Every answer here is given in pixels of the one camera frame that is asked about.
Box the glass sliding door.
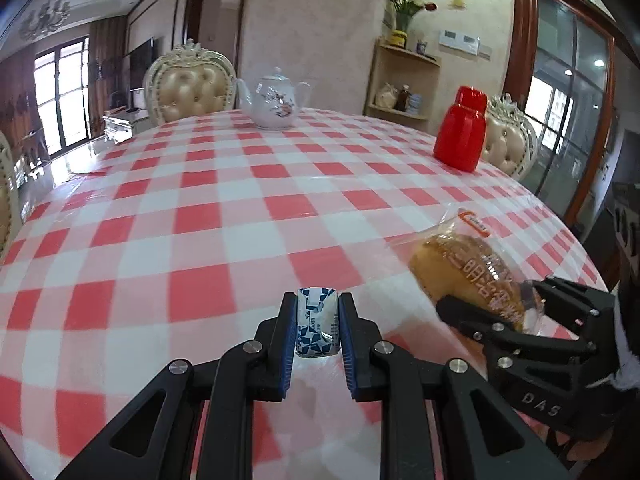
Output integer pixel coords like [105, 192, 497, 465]
[524, 0, 615, 222]

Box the clear bag of white food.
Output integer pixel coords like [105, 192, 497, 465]
[375, 82, 399, 109]

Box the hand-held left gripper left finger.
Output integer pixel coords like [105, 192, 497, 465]
[55, 291, 299, 480]

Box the blue white patterned candy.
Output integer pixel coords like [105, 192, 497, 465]
[294, 286, 341, 359]

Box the brown curtain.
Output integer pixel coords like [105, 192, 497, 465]
[89, 14, 130, 137]

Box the white carved television cabinet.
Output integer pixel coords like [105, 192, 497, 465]
[102, 108, 151, 144]

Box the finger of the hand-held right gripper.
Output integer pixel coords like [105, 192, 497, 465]
[522, 275, 617, 332]
[436, 295, 591, 376]

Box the wooden corner shelf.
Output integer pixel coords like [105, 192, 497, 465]
[364, 39, 442, 122]

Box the white carved side cabinet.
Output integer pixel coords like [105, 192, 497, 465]
[14, 152, 52, 187]

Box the glass balcony door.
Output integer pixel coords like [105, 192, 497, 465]
[34, 36, 92, 157]

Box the flat screen television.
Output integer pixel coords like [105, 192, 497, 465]
[127, 37, 157, 112]

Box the white floral teapot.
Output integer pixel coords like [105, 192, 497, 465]
[235, 66, 312, 131]

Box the golden bun clear packet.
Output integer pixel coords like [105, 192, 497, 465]
[389, 206, 547, 337]

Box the white wall switch panel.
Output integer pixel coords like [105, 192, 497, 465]
[438, 30, 494, 59]

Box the cream tufted carved chair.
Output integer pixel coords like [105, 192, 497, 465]
[479, 93, 539, 182]
[142, 39, 237, 127]
[0, 132, 24, 262]

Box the red thermos jug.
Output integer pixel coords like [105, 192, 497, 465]
[433, 85, 488, 171]

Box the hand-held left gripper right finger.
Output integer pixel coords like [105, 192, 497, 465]
[337, 291, 573, 480]

